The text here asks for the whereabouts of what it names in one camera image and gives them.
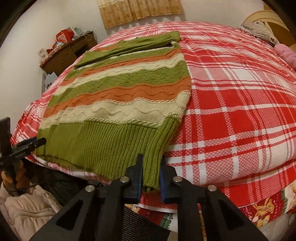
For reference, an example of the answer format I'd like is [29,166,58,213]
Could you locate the grey patterned pillow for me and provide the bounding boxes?
[237,20,280,47]

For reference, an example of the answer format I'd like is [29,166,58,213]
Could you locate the cream wooden headboard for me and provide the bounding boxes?
[243,10,295,51]

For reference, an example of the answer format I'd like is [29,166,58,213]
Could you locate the brown wooden desk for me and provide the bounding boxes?
[40,31,97,76]

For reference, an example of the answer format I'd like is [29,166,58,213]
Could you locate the green orange cream striped sweater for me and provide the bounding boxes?
[35,31,191,188]

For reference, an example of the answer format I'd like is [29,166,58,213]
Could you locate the cartoon print bed sheet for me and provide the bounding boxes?
[125,182,295,232]

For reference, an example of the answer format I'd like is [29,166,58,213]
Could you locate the red gift bag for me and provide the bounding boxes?
[56,30,74,43]

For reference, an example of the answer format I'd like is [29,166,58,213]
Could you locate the red white plaid bedspread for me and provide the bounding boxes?
[11,22,295,207]

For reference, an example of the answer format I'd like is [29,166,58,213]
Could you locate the pink folded cloth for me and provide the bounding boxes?
[274,44,296,70]

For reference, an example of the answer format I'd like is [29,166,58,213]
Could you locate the person's left hand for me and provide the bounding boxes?
[1,160,30,196]

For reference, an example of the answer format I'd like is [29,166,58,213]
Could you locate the white greeting card box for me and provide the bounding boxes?
[38,48,49,63]

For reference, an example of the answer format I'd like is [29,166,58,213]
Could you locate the white printed paper bag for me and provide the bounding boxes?
[44,72,58,89]

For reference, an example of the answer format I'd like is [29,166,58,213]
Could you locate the beige patterned window curtain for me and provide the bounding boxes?
[98,0,184,29]

